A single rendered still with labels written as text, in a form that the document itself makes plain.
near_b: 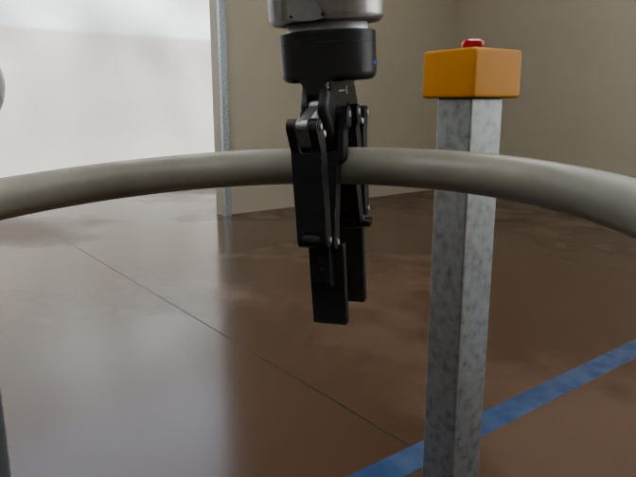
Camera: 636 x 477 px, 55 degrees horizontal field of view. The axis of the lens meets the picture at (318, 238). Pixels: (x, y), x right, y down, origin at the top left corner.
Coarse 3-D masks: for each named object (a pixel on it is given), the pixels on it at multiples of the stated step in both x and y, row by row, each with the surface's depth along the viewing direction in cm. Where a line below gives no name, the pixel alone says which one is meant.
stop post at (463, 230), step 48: (480, 48) 98; (432, 96) 107; (480, 96) 100; (480, 144) 105; (480, 240) 110; (432, 288) 115; (480, 288) 112; (432, 336) 117; (480, 336) 114; (432, 384) 118; (480, 384) 117; (432, 432) 120; (480, 432) 120
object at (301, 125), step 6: (312, 102) 46; (312, 108) 45; (306, 114) 45; (312, 114) 44; (300, 120) 44; (306, 120) 43; (300, 126) 43; (306, 126) 43; (300, 132) 44; (306, 132) 43; (324, 132) 44; (300, 138) 44; (306, 138) 44; (300, 144) 44; (306, 144) 44
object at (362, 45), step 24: (288, 48) 46; (312, 48) 44; (336, 48) 44; (360, 48) 45; (288, 72) 46; (312, 72) 45; (336, 72) 45; (360, 72) 45; (312, 96) 46; (336, 96) 47; (336, 120) 47; (336, 144) 48
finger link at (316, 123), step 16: (288, 128) 44; (320, 128) 43; (320, 144) 44; (304, 160) 45; (320, 160) 44; (304, 176) 45; (320, 176) 45; (304, 192) 45; (320, 192) 45; (304, 208) 46; (320, 208) 45; (304, 224) 46; (320, 224) 46
